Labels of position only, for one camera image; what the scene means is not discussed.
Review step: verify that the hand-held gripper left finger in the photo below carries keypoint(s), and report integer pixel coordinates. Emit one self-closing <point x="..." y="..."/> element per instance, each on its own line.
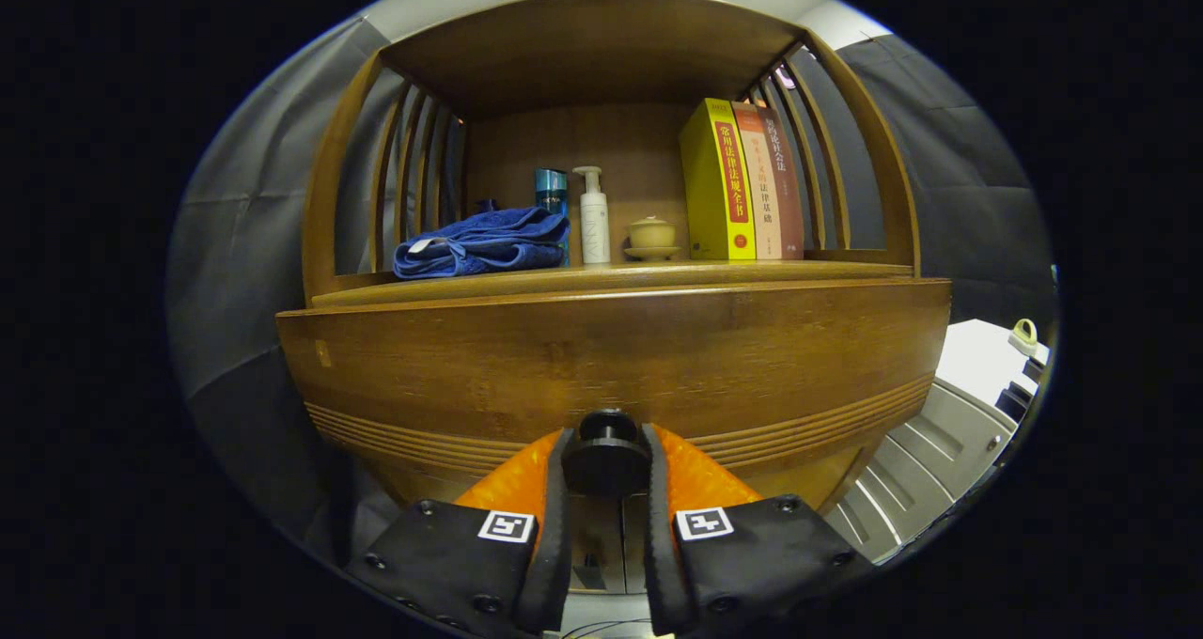
<point x="556" y="545"/>

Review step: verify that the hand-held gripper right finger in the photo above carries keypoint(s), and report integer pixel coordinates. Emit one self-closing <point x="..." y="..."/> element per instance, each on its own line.
<point x="658" y="545"/>

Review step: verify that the orange and beige book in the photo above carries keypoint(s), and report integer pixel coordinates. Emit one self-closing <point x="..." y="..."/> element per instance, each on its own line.
<point x="766" y="207"/>

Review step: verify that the blue folded towel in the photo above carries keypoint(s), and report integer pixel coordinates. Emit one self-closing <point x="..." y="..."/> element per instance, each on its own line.
<point x="479" y="240"/>

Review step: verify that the yellow book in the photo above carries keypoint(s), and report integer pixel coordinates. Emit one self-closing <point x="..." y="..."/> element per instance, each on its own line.
<point x="710" y="197"/>

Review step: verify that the wooden cabinet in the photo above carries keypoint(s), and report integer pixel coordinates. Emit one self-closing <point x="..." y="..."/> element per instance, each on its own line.
<point x="583" y="56"/>

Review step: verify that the beige lidded teacup with saucer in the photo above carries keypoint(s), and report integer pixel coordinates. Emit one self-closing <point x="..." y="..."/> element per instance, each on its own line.
<point x="651" y="235"/>

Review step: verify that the white pump bottle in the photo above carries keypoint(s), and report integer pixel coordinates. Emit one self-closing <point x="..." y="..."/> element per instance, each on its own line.
<point x="594" y="230"/>

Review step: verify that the wooden countertop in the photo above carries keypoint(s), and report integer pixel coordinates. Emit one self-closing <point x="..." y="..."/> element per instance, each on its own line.
<point x="611" y="277"/>

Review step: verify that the small black object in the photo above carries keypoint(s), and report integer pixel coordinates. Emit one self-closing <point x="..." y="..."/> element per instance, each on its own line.
<point x="1013" y="402"/>
<point x="1034" y="370"/>

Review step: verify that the brown book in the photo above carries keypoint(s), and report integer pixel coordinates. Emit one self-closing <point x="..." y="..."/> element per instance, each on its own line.
<point x="788" y="197"/>

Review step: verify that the teal bottle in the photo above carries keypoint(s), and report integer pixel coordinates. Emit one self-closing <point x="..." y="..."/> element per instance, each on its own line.
<point x="551" y="193"/>

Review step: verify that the white table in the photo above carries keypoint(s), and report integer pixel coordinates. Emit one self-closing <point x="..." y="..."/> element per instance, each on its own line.
<point x="977" y="357"/>

